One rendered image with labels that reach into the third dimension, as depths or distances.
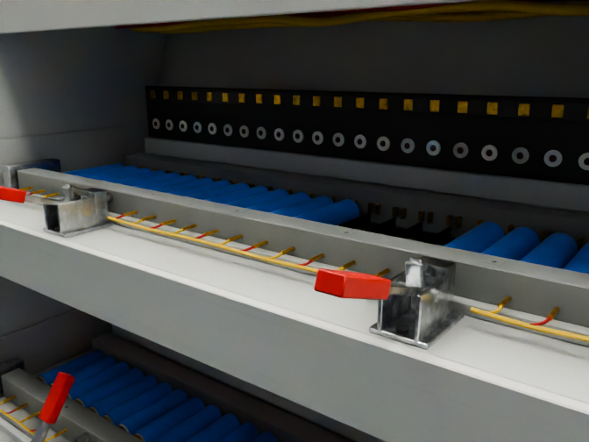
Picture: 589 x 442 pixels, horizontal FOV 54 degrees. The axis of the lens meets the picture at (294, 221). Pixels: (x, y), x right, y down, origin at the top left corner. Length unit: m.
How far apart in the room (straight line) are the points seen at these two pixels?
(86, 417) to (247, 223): 0.24
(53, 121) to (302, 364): 0.41
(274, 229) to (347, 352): 0.11
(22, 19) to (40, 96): 0.09
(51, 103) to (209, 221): 0.28
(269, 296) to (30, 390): 0.32
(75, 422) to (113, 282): 0.17
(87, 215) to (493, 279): 0.28
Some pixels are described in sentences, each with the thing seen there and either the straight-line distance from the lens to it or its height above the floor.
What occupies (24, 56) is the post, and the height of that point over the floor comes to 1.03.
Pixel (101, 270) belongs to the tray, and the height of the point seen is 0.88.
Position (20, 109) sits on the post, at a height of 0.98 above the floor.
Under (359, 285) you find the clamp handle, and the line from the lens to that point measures 0.20.
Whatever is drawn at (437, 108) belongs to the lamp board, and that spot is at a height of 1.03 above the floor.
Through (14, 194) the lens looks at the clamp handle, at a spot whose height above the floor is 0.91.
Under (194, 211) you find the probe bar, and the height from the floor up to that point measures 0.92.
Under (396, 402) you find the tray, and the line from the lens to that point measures 0.26.
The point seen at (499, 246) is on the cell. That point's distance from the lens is 0.32.
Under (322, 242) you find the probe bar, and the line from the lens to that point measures 0.32.
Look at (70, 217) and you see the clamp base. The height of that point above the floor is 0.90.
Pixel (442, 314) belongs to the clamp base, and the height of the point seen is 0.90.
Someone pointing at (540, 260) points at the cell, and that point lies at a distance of 0.31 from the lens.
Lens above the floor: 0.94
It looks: 1 degrees down
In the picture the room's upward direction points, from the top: 11 degrees clockwise
